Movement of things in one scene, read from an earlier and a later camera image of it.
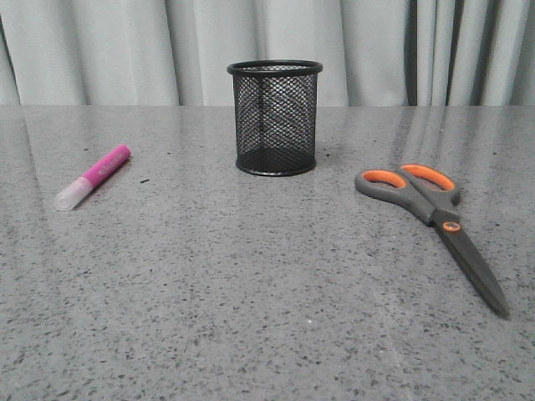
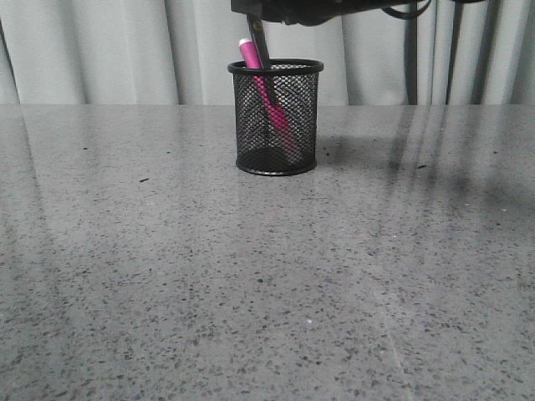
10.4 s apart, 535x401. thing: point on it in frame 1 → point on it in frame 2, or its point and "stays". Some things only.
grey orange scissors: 430,195 → 257,29
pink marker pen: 67,198 → 273,115
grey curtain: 176,53 stays
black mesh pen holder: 275,102 stays
